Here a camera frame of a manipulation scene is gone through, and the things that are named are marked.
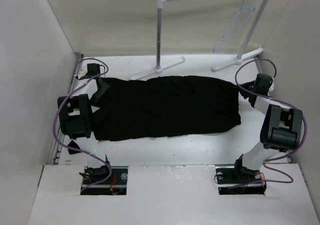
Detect black trousers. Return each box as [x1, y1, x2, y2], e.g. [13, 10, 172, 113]
[92, 75, 241, 142]

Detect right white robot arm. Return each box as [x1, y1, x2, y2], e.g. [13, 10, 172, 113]
[214, 73, 303, 189]

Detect right aluminium table rail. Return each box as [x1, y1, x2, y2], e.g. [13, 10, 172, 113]
[254, 56, 263, 74]

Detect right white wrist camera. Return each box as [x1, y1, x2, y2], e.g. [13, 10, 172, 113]
[267, 79, 275, 96]

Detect left aluminium table rail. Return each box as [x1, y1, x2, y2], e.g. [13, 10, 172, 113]
[49, 53, 84, 165]

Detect aluminium table rail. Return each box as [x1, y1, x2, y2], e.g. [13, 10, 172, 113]
[254, 56, 263, 74]
[49, 53, 84, 165]

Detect white clothes rack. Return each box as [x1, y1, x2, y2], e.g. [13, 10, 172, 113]
[129, 0, 269, 80]

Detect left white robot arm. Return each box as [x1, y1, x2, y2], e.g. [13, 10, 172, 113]
[52, 57, 112, 192]

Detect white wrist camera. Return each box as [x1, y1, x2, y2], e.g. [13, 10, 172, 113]
[75, 70, 87, 80]
[267, 79, 275, 96]

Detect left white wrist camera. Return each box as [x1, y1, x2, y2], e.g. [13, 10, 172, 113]
[75, 70, 87, 80]

